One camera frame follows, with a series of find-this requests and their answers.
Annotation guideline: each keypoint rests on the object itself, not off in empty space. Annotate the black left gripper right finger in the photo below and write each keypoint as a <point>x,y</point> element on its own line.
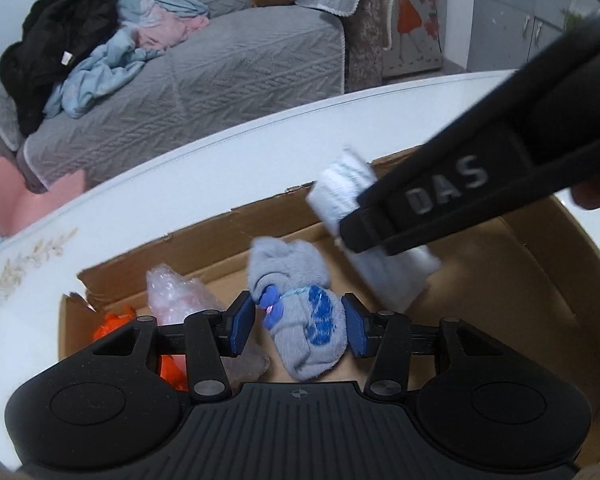
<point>391,340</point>

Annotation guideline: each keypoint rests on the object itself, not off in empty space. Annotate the grey blue sock bundle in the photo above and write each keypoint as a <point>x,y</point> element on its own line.
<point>290,283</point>

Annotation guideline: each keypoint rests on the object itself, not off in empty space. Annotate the grey quilted sofa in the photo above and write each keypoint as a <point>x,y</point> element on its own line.
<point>247,63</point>

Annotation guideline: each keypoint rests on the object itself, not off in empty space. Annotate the brown cardboard tray box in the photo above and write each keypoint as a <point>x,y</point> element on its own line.
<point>530,279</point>

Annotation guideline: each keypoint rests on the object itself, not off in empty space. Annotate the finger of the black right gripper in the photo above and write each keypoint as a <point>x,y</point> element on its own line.
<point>402,215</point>

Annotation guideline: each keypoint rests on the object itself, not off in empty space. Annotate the white striped sock bundle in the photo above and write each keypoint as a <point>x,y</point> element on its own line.
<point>396,281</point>

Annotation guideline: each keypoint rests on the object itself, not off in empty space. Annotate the pink plastic chair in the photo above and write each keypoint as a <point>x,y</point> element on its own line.
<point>20,207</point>

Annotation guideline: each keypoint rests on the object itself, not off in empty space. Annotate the grey cabinet with drawers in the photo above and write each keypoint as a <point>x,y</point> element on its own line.
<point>506,34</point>

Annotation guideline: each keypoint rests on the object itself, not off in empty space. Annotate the light blue garment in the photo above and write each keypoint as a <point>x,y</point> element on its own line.
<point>117,62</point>

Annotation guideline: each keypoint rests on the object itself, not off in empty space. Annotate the pink garment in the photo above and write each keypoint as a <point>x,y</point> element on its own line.
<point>168,30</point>

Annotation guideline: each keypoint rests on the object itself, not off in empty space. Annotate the black garment on sofa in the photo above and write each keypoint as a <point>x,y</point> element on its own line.
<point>56,35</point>

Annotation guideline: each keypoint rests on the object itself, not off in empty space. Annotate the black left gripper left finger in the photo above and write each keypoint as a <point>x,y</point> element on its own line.
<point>204,340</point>

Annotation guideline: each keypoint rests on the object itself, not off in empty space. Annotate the clear bubble wrap bundle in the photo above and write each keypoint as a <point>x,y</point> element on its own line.
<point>171,299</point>

